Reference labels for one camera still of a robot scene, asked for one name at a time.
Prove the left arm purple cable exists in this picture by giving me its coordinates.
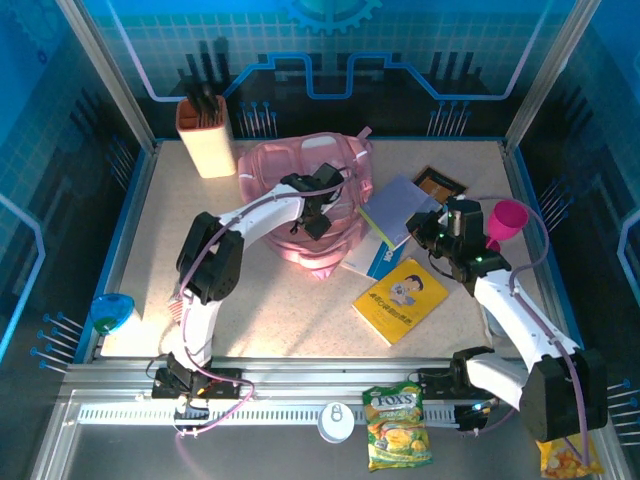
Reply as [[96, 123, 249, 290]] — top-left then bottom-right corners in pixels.
[[144, 169, 351, 441]]

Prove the green candy bag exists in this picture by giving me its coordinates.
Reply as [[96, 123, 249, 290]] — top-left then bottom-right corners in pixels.
[[362, 382, 434, 472]]

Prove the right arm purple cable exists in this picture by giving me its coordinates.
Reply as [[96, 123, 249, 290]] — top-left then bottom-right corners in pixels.
[[477, 196, 594, 466]]

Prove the blue green plastic container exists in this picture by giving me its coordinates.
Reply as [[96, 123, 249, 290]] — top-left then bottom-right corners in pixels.
[[89, 293, 136, 335]]

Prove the purple notebook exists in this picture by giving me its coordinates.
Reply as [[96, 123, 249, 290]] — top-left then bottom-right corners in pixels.
[[357, 173, 444, 251]]

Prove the aluminium frame post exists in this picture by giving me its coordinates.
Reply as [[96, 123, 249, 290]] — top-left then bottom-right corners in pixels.
[[503, 0, 586, 149], [57, 0, 157, 151]]

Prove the aluminium side rail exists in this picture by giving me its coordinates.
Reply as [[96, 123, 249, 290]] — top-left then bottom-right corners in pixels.
[[499, 139, 574, 361], [82, 142, 161, 361]]

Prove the slotted cable duct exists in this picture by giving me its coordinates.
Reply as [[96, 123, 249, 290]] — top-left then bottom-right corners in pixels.
[[77, 403, 464, 427]]

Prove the brown and black book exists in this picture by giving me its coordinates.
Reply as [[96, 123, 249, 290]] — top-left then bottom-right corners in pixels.
[[410, 164, 469, 201]]

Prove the beige pen holder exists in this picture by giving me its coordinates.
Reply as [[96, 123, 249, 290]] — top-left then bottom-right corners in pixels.
[[175, 94, 237, 180]]

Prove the pink plastic goblet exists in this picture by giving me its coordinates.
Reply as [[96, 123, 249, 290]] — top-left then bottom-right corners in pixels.
[[483, 198, 530, 254]]

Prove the pink backpack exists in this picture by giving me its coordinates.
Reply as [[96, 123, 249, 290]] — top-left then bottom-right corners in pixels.
[[237, 126, 375, 280]]

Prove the yellow snack bag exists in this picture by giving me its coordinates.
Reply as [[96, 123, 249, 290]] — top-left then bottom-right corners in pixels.
[[537, 432, 605, 479]]

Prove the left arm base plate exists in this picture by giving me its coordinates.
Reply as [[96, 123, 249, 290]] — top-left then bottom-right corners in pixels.
[[152, 364, 244, 401]]

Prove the aluminium front rail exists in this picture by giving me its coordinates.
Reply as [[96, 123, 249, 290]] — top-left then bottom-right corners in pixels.
[[59, 357, 601, 401]]

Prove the white round lock disc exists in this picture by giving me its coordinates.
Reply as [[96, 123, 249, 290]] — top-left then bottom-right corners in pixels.
[[317, 401, 356, 444]]

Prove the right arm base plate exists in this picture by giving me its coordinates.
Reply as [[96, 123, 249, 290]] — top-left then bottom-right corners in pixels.
[[417, 367, 469, 401]]

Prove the blue and white notebook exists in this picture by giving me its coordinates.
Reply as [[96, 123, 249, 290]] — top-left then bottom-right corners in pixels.
[[341, 232, 412, 282]]

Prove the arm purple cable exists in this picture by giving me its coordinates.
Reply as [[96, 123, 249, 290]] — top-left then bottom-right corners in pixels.
[[144, 169, 351, 441], [477, 196, 594, 466]]

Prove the yellow cartoon book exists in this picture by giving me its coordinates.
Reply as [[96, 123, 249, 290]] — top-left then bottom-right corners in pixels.
[[351, 257, 450, 346]]

